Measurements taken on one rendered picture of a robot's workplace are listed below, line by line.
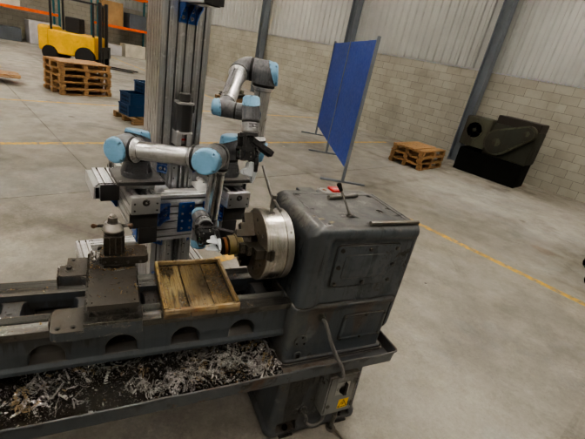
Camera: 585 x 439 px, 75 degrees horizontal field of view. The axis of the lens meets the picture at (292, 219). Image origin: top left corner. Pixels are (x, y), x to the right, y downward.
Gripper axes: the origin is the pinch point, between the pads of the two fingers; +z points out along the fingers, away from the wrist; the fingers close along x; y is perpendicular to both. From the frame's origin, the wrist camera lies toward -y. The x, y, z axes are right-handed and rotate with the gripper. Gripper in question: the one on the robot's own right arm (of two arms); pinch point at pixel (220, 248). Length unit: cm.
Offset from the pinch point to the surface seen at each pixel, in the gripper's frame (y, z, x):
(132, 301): 34.4, 15.6, -10.8
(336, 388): -63, 24, -71
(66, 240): 73, -208, -108
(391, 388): -126, 6, -108
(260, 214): -15.6, -1.3, 15.1
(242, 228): -10.1, -5.7, 6.4
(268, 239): -15.9, 9.7, 9.4
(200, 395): 9, 27, -51
